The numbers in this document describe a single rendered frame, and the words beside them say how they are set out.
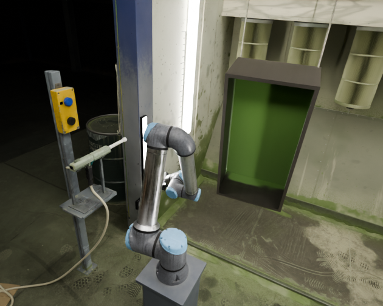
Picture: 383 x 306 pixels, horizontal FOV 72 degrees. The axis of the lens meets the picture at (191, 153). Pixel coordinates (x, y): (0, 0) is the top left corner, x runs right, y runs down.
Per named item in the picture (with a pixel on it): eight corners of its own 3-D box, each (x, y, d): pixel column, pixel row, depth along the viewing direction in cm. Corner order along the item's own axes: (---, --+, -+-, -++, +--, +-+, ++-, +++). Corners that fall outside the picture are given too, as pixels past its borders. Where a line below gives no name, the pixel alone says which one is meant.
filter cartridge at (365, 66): (363, 112, 285) (396, 28, 248) (371, 122, 254) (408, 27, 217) (327, 107, 295) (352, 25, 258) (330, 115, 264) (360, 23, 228)
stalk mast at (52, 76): (87, 263, 229) (53, 69, 152) (92, 266, 226) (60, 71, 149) (82, 268, 224) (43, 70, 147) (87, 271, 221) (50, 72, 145)
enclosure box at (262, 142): (226, 170, 278) (238, 56, 203) (284, 186, 260) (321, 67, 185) (216, 193, 253) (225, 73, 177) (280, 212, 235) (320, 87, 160)
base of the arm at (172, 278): (178, 291, 142) (179, 279, 138) (149, 275, 150) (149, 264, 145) (194, 265, 158) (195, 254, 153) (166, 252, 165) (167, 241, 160)
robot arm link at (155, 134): (149, 263, 142) (169, 126, 128) (121, 254, 146) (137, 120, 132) (160, 249, 156) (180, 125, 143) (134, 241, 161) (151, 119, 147)
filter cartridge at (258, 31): (255, 90, 338) (269, 17, 298) (263, 99, 307) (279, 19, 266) (228, 88, 336) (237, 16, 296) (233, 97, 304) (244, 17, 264)
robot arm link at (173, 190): (179, 192, 174) (185, 180, 183) (163, 189, 177) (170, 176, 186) (180, 201, 181) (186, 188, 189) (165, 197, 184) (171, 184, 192)
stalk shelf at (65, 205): (93, 184, 200) (93, 183, 200) (117, 194, 192) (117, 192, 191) (59, 207, 176) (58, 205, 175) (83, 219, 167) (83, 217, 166)
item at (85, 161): (78, 195, 164) (73, 163, 153) (73, 192, 166) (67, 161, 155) (129, 162, 203) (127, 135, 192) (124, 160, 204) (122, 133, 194)
